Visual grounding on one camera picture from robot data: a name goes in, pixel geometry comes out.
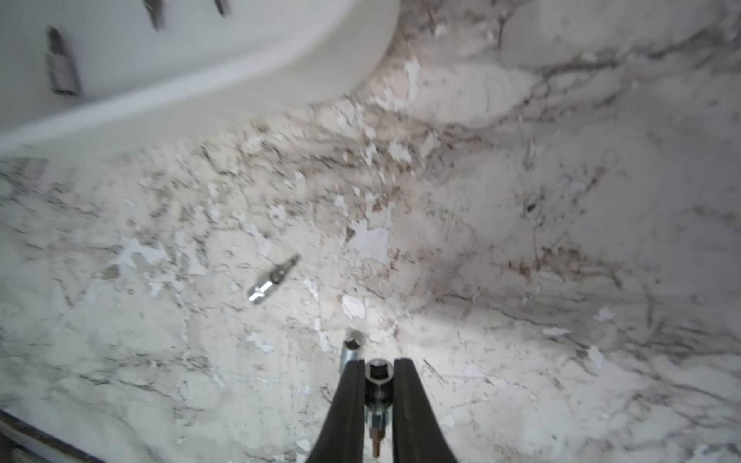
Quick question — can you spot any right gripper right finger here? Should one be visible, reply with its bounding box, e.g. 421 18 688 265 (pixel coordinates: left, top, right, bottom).
393 358 457 463

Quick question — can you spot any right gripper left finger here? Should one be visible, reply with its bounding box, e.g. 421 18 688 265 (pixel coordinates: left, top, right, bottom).
305 360 366 463

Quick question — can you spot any white plastic storage box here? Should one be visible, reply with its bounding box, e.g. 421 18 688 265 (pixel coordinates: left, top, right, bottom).
1 1 401 158

